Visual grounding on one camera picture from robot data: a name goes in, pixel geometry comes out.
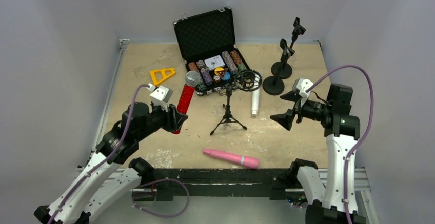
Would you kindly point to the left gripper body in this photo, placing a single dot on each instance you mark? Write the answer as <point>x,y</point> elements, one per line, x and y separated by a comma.
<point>171,117</point>

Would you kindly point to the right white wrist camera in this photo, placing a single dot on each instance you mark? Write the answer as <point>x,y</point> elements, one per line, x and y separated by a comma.
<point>301,86</point>

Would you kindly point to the yellow triangular plastic frame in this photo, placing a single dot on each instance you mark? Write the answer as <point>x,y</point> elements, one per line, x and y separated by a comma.
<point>159,76</point>

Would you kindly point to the red glitter microphone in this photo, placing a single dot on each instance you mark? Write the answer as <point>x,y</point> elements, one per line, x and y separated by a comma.
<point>192,79</point>

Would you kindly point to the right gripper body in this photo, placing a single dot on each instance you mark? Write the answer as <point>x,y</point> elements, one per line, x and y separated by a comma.
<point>299,108</point>

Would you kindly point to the pink microphone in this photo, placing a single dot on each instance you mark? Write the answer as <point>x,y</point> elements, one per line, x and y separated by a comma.
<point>246,161</point>

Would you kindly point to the white microphone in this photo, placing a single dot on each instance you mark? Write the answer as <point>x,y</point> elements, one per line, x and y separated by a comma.
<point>255,103</point>

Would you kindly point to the black round-base stand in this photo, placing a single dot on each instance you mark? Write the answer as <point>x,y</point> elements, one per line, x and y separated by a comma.
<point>283,68</point>
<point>273,85</point>

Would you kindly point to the white playing card box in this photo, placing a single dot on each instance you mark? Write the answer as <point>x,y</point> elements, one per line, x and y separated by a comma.
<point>214,62</point>

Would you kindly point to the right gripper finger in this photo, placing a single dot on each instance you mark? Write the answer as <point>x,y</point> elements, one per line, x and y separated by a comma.
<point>285,119</point>
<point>292,96</point>

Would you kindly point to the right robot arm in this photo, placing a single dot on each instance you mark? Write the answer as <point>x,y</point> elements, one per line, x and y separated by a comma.
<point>334,201</point>

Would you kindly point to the near black round-base stand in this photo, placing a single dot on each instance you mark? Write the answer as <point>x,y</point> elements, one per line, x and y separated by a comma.
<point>273,85</point>

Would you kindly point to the black poker chip case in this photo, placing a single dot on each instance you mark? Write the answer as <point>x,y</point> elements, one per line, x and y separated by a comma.
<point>205,36</point>

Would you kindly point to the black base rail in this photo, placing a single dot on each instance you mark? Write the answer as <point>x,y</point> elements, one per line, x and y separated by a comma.
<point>272,183</point>

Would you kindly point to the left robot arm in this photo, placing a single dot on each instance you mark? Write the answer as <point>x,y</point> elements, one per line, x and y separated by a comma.
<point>89,195</point>

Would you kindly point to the aluminium corner rail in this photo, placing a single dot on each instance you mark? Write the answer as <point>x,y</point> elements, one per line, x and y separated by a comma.
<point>124,42</point>

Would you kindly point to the far black round-base stand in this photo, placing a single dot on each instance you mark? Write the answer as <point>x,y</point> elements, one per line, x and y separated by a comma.
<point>283,68</point>

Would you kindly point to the black tripod microphone stand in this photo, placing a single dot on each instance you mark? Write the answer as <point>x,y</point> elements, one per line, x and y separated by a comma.
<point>245,80</point>

